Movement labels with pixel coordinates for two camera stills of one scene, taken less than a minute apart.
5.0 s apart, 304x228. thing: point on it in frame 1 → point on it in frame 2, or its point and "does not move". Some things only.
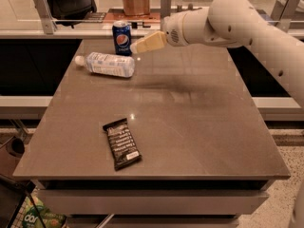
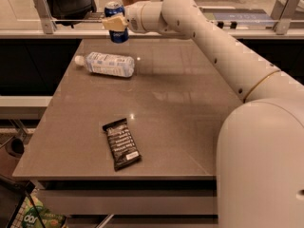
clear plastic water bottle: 107,64 does not move
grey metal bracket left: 42,4 does not move
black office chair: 69,5 does not move
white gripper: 172,32 → 133,17
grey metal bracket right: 282,12 does not move
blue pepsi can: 122,35 → 111,9
